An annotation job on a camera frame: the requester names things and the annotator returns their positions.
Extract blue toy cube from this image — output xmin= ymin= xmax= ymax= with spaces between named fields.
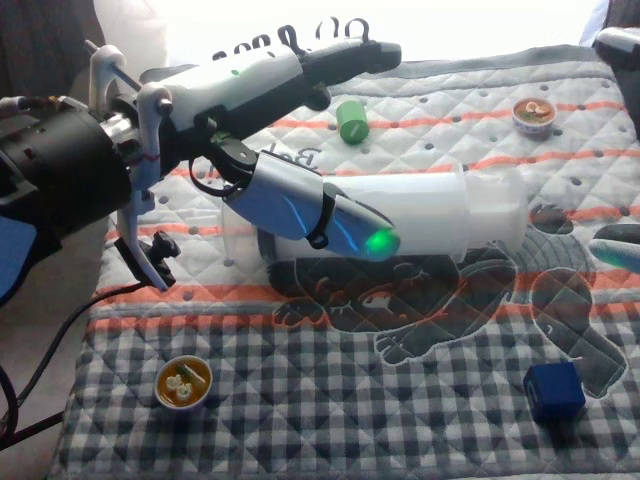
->
xmin=522 ymin=360 xmax=587 ymax=425

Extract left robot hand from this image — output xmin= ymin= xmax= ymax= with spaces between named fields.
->
xmin=142 ymin=18 xmax=404 ymax=264

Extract toy bowl of egg soup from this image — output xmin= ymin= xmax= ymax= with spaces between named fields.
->
xmin=511 ymin=97 xmax=556 ymax=137

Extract green toy block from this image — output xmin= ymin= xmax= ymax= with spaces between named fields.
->
xmin=334 ymin=99 xmax=370 ymax=146

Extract black cable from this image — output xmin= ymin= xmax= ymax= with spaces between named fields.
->
xmin=0 ymin=412 xmax=66 ymax=451
xmin=0 ymin=282 xmax=151 ymax=441

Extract translucent white plastic container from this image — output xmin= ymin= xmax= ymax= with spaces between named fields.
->
xmin=221 ymin=160 xmax=530 ymax=264

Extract grey quilt with bear print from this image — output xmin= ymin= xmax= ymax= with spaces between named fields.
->
xmin=47 ymin=43 xmax=640 ymax=480

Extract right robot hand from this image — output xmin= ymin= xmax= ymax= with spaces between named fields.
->
xmin=589 ymin=25 xmax=640 ymax=274

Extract toy bowl of yellow soup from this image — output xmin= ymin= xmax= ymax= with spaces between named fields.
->
xmin=153 ymin=355 xmax=213 ymax=411

